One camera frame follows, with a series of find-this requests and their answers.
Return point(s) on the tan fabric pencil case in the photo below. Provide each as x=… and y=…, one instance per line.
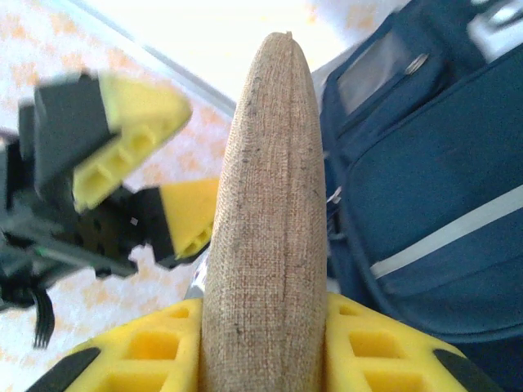
x=265, y=204

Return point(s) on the navy blue backpack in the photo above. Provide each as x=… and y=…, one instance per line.
x=429, y=183

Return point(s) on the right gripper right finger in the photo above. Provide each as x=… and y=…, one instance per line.
x=376, y=355

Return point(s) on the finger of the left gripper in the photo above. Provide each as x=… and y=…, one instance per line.
x=122, y=134
x=188, y=212

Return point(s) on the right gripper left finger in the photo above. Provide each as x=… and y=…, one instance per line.
x=143, y=351

